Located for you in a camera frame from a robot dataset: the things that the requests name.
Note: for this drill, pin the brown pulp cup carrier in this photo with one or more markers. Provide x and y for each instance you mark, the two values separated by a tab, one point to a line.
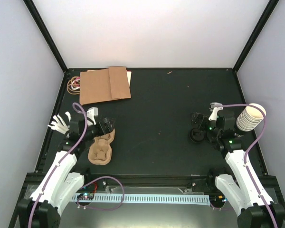
100	152

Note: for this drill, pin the black coffee cup lid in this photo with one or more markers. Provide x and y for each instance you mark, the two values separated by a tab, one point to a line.
213	139
197	135

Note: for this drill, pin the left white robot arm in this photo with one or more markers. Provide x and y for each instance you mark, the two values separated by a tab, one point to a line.
84	132

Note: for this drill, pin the printed orange paper bag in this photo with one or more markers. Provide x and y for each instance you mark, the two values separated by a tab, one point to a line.
73	85

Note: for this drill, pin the stack of white paper cups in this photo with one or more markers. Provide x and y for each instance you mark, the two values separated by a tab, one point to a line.
250	117

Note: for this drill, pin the white plastic cutlery bundle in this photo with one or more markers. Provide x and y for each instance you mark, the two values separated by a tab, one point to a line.
58	124

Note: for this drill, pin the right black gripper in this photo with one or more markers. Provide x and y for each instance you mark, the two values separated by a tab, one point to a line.
197	117

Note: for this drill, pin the brown paper bag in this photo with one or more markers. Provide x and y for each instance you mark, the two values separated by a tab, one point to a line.
104	85

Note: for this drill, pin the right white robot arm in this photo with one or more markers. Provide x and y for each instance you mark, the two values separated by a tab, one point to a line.
241	186

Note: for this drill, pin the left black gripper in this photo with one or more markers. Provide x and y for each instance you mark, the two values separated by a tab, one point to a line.
108	128

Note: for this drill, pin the perforated white metal rail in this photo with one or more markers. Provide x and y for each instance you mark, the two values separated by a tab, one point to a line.
142	198

